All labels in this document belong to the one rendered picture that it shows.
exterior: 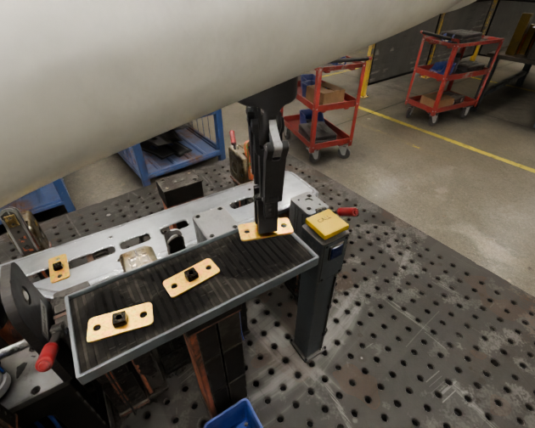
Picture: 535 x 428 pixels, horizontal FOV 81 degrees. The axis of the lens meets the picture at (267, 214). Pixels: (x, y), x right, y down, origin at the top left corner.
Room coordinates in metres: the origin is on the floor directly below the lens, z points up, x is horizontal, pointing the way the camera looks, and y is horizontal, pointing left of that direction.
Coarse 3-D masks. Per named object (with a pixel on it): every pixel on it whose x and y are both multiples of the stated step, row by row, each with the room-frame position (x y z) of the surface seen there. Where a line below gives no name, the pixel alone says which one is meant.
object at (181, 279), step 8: (200, 264) 0.35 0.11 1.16; (208, 264) 0.35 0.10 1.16; (184, 272) 0.32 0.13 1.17; (192, 272) 0.33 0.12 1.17; (200, 272) 0.33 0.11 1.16; (208, 272) 0.33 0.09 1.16; (216, 272) 0.33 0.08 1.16; (168, 280) 0.31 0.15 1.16; (176, 280) 0.31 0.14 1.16; (184, 280) 0.31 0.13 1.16; (192, 280) 0.31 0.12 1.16; (200, 280) 0.31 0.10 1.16; (168, 288) 0.30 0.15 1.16; (176, 288) 0.30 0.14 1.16; (184, 288) 0.30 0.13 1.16; (176, 296) 0.28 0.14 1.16
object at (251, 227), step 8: (240, 224) 0.38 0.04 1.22; (248, 224) 0.38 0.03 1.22; (256, 224) 0.38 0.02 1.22; (280, 224) 0.38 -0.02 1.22; (288, 224) 0.38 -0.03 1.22; (240, 232) 0.36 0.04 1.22; (256, 232) 0.36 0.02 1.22; (272, 232) 0.36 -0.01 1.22; (280, 232) 0.36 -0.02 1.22; (288, 232) 0.36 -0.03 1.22; (248, 240) 0.35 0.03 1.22
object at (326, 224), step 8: (312, 216) 0.48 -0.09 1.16; (320, 216) 0.48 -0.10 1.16; (328, 216) 0.48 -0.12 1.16; (336, 216) 0.48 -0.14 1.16; (312, 224) 0.45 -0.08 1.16; (320, 224) 0.45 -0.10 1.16; (328, 224) 0.45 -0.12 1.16; (336, 224) 0.45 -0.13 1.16; (344, 224) 0.45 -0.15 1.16; (320, 232) 0.43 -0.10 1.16; (328, 232) 0.43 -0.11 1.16; (336, 232) 0.43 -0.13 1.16
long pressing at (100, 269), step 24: (240, 192) 0.79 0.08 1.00; (288, 192) 0.79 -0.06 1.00; (312, 192) 0.79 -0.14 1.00; (168, 216) 0.67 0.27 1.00; (192, 216) 0.67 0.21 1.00; (240, 216) 0.67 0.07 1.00; (72, 240) 0.58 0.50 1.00; (96, 240) 0.57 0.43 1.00; (120, 240) 0.57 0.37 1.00; (192, 240) 0.57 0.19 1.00; (24, 264) 0.49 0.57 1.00; (96, 264) 0.49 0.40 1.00; (120, 264) 0.49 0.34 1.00; (48, 288) 0.43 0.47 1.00
